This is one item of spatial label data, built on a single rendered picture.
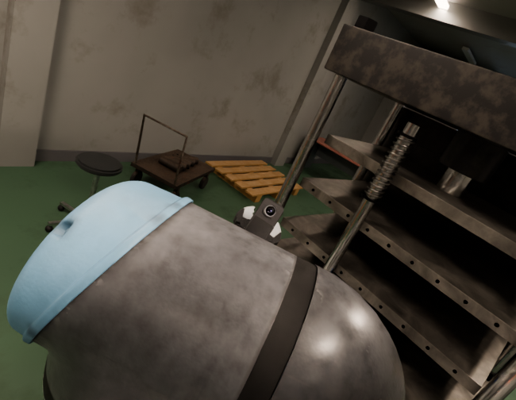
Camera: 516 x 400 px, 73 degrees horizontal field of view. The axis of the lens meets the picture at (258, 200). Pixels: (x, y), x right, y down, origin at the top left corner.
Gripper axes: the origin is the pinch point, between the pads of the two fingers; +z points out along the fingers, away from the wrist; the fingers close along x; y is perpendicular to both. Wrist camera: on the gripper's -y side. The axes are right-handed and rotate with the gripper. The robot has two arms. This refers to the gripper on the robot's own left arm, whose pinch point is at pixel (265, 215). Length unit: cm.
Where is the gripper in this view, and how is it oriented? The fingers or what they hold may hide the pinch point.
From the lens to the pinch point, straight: 80.5
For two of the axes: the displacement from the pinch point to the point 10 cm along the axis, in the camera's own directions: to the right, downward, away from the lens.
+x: 8.3, 5.5, -0.3
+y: -5.0, 7.8, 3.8
